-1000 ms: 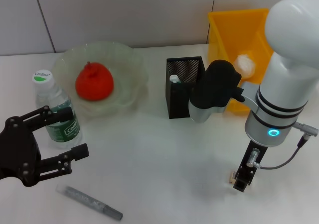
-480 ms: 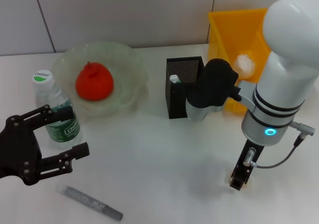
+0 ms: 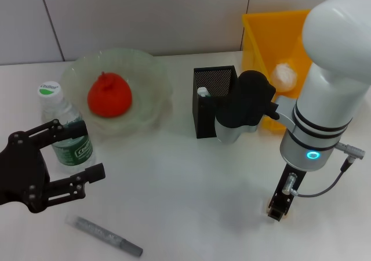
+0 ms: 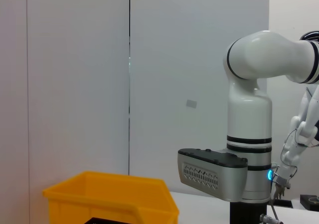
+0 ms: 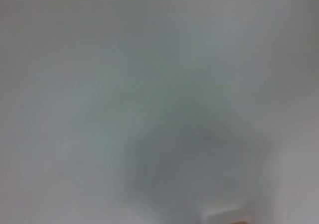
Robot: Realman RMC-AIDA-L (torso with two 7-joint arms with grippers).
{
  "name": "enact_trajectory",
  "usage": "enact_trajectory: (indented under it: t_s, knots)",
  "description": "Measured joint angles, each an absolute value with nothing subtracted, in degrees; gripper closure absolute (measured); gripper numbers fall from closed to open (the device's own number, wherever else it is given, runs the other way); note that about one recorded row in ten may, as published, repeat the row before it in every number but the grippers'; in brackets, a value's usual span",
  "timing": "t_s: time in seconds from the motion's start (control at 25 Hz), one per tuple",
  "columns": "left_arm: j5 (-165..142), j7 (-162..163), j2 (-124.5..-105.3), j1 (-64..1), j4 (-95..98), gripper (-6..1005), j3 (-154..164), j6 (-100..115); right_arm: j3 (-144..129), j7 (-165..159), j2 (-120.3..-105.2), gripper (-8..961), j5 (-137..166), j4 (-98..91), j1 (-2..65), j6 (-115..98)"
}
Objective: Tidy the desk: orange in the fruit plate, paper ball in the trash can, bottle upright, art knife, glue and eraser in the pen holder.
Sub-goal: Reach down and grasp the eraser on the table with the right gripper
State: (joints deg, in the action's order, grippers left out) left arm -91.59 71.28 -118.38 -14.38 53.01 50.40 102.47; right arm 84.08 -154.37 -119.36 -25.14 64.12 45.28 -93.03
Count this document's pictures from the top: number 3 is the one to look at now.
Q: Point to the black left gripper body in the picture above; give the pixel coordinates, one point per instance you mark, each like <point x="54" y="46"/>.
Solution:
<point x="23" y="174"/>

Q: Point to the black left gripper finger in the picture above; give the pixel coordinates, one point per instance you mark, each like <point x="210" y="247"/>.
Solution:
<point x="76" y="129"/>
<point x="94" y="174"/>

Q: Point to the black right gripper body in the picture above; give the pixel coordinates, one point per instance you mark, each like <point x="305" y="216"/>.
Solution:
<point x="281" y="200"/>

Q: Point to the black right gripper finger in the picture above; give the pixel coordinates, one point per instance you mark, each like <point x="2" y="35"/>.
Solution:
<point x="276" y="214"/>

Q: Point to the clear green-label water bottle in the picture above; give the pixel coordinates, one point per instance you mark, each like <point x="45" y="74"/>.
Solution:
<point x="72" y="153"/>

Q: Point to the white paper ball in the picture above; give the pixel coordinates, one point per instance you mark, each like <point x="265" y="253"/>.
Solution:
<point x="285" y="75"/>

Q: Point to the green utility knife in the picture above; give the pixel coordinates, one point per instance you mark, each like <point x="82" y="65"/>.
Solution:
<point x="203" y="92"/>

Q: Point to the grey marker pen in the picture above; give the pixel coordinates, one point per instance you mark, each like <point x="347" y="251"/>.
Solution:
<point x="101" y="233"/>

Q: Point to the pale green glass fruit plate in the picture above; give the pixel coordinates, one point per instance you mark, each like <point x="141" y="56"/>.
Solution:
<point x="147" y="78"/>

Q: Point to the black mesh pen holder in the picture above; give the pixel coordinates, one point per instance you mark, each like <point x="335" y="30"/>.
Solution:
<point x="203" y="121"/>

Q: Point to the yellow plastic bin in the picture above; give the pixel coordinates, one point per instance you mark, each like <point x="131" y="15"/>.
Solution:
<point x="261" y="40"/>

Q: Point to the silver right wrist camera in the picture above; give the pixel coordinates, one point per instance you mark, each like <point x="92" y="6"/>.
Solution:
<point x="249" y="104"/>

